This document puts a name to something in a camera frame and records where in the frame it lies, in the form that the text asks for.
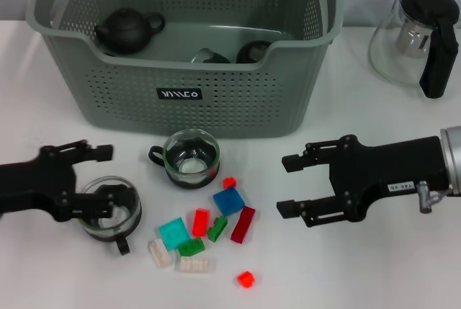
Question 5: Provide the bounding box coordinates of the blue square toy brick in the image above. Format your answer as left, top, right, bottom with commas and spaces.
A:
212, 186, 246, 216

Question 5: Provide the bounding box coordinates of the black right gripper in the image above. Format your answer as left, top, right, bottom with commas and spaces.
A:
276, 135, 451, 228

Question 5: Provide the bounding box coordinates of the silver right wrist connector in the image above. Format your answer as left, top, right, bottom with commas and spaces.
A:
416, 180, 433, 213

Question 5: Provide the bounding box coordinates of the glass pitcher black handle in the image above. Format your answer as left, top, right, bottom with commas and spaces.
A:
367, 0, 461, 99

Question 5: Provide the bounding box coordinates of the green toy brick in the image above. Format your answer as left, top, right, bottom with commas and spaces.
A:
177, 238, 207, 256
207, 215, 229, 243

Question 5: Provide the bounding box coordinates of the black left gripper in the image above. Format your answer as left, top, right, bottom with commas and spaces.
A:
0, 139, 136, 222

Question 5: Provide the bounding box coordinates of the black clay teapot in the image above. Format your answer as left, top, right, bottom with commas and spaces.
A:
94, 6, 166, 55

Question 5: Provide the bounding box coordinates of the grey perforated storage bin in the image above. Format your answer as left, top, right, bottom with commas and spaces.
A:
25, 0, 344, 140

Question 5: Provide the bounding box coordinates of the glass teacup black holder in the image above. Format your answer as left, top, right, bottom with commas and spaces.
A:
236, 40, 272, 65
189, 48, 231, 65
76, 175, 143, 256
148, 128, 221, 190

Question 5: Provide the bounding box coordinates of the white translucent toy brick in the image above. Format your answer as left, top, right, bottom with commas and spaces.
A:
174, 255, 216, 274
148, 238, 174, 269

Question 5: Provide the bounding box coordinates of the grey right wrist cable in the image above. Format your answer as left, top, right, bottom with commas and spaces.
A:
430, 187, 454, 205

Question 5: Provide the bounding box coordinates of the bright red translucent brick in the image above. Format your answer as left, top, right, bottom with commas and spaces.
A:
192, 207, 211, 238

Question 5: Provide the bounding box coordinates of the teal square toy brick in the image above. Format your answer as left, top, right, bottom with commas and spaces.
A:
158, 217, 191, 251

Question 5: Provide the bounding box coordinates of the dark red long brick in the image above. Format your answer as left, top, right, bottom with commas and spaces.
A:
230, 205, 256, 244

